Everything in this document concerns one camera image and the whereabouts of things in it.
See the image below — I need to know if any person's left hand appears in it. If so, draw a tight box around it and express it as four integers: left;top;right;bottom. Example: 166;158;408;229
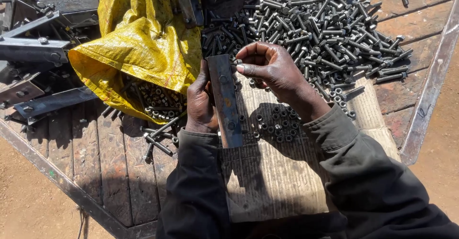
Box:
186;60;220;133

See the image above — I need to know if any person's right hand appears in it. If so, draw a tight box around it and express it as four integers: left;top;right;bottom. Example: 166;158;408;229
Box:
235;41;317;107

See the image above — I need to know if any rusty steel angle bracket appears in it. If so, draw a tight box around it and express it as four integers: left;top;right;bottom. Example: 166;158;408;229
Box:
207;54;244;149

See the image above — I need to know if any heap of mixed nuts and bolts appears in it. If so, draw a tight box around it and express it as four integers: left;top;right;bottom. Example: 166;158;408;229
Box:
121;79;187;123

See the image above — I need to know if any group of loose steel nuts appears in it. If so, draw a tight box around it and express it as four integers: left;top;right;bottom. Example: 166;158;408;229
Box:
238;104;302;143

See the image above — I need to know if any large pile of steel bolts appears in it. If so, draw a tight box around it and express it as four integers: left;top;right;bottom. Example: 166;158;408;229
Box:
201;0;415;122

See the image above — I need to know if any small cluster of scattered bolts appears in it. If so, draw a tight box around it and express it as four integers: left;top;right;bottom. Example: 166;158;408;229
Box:
100;106;180;161

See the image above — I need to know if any yellow woven sack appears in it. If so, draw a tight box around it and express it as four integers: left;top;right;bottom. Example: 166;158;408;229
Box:
68;0;203;125

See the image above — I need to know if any dark steel angle piece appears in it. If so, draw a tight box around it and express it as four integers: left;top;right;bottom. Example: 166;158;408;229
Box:
171;0;206;28

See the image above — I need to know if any worn cardboard sheet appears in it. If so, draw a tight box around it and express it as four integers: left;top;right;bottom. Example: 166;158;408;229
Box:
218;73;401;224

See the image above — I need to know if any person's dark jacket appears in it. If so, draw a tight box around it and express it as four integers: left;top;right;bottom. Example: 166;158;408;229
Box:
215;210;359;239

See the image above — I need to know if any heap of bolted angle brackets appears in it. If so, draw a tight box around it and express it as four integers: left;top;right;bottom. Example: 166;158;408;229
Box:
0;0;105;125

